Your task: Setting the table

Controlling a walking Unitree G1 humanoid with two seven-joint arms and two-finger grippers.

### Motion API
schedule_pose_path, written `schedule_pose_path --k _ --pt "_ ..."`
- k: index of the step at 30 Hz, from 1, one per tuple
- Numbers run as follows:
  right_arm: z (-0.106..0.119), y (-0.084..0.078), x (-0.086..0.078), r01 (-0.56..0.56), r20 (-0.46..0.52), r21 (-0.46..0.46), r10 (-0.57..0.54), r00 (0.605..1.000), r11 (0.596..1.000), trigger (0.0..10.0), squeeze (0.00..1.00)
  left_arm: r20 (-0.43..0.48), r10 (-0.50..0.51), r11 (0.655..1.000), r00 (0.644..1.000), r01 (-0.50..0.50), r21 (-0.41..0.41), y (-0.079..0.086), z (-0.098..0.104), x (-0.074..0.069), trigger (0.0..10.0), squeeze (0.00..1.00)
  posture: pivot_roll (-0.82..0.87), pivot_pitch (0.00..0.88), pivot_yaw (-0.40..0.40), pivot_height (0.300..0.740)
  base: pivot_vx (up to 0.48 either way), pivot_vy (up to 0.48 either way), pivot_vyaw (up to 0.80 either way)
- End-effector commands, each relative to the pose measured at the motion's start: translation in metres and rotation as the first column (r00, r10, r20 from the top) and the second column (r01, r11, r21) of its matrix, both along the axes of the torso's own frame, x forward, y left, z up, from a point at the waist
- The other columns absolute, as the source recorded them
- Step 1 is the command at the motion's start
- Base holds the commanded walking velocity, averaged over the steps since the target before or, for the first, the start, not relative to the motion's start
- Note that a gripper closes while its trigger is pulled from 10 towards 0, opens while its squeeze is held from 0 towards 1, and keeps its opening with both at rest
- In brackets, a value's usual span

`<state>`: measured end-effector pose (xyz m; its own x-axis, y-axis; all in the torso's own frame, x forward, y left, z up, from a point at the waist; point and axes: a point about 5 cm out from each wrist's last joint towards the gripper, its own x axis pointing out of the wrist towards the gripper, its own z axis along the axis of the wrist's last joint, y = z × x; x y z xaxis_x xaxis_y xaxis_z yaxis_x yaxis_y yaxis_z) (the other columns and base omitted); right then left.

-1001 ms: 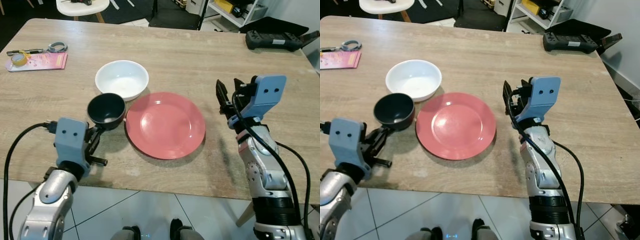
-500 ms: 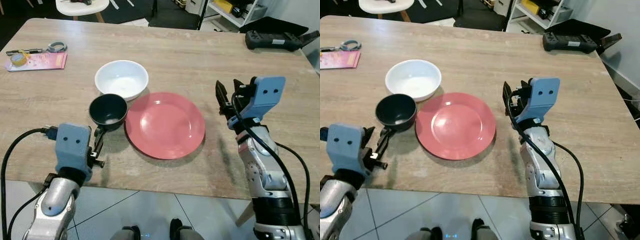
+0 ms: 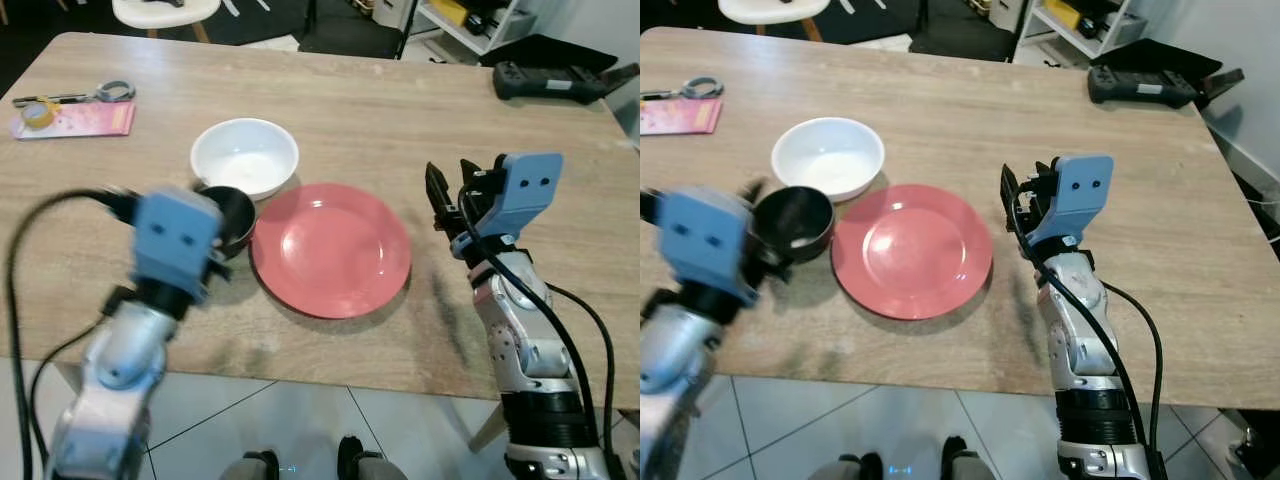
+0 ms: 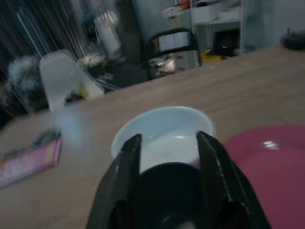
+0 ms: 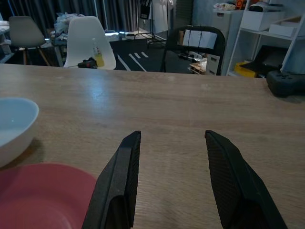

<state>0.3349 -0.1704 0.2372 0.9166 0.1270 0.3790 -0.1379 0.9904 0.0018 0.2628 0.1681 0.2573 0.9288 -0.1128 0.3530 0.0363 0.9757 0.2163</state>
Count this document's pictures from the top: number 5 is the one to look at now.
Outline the black remote controller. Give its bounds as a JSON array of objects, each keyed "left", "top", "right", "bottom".
[{"left": 266, "top": 69, "right": 305, "bottom": 97}]

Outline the black clothes rack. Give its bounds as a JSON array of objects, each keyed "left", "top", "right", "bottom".
[{"left": 134, "top": 0, "right": 168, "bottom": 44}]

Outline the yellow box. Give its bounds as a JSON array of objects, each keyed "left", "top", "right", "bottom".
[{"left": 234, "top": 61, "right": 258, "bottom": 78}]

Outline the black striped floor mat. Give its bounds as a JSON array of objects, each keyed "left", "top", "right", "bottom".
[{"left": 109, "top": 37, "right": 192, "bottom": 73}]

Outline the small wooden pallet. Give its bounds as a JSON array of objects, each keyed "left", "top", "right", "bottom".
[{"left": 189, "top": 62, "right": 207, "bottom": 75}]

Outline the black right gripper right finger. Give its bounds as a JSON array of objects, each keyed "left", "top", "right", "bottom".
[{"left": 204, "top": 129, "right": 289, "bottom": 229}]

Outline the dark grey curtain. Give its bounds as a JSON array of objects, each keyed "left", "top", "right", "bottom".
[{"left": 0, "top": 0, "right": 142, "bottom": 33}]

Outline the black folding chair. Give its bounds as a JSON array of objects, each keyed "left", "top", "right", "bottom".
[{"left": 162, "top": 26, "right": 226, "bottom": 76}]

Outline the white drawer box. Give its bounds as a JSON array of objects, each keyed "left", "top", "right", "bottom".
[{"left": 205, "top": 54, "right": 222, "bottom": 76}]

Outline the flat white box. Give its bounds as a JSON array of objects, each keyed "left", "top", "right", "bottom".
[{"left": 269, "top": 21, "right": 300, "bottom": 38}]

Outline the yellow drink bottle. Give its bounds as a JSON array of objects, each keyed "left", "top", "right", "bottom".
[{"left": 92, "top": 38, "right": 105, "bottom": 68}]

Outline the white ceramic bowl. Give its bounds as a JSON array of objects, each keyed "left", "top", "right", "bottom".
[{"left": 0, "top": 97, "right": 40, "bottom": 168}]

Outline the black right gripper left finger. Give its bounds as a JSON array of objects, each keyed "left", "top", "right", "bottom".
[{"left": 81, "top": 130, "right": 142, "bottom": 229}]

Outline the white plastic shell chair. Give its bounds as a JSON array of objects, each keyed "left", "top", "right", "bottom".
[{"left": 63, "top": 16, "right": 117, "bottom": 71}]

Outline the white hanging garment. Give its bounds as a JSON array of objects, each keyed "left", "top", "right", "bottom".
[{"left": 152, "top": 0, "right": 175, "bottom": 32}]

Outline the white headset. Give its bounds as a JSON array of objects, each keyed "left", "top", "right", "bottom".
[{"left": 248, "top": 2, "right": 270, "bottom": 12}]

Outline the white metal shelf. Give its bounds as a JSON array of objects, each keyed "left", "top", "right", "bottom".
[{"left": 225, "top": 0, "right": 305, "bottom": 77}]

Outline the black laptop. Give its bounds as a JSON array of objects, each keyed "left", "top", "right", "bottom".
[{"left": 247, "top": 45, "right": 288, "bottom": 75}]

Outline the black hanging bag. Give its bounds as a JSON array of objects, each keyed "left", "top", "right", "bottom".
[{"left": 139, "top": 0, "right": 153, "bottom": 20}]

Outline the pile of clothes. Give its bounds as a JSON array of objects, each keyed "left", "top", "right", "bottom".
[{"left": 52, "top": 12, "right": 73, "bottom": 46}]

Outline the large white box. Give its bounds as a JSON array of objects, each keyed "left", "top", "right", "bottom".
[{"left": 241, "top": 9, "right": 286, "bottom": 32}]

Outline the pink round plate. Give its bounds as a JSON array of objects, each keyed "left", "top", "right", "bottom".
[{"left": 0, "top": 163, "right": 97, "bottom": 229}]

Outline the grey plastic shell chair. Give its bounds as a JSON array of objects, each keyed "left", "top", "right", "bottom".
[{"left": 8, "top": 15, "right": 51, "bottom": 66}]

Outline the grey cabinet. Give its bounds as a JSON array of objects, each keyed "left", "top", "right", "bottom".
[{"left": 213, "top": 9, "right": 244, "bottom": 76}]

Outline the black and red tool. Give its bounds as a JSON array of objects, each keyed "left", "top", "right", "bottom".
[{"left": 78, "top": 57, "right": 99, "bottom": 70}]

